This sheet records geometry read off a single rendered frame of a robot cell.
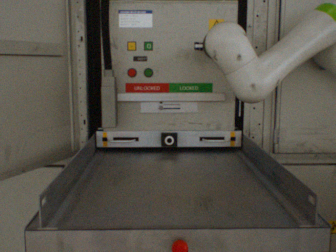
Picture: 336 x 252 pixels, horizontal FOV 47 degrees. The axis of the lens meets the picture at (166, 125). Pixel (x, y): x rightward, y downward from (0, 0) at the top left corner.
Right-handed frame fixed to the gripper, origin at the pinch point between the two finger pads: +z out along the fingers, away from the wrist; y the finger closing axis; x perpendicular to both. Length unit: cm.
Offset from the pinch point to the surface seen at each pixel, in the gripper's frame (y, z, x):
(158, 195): -18, -46, -38
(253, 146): 13.5, -13.9, -33.0
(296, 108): 32.6, 0.0, -21.9
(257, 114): 18.8, 2.1, -24.4
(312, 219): 13, -64, -37
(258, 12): 17.8, 2.2, 12.3
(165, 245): -17, -66, -42
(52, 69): -54, -5, -7
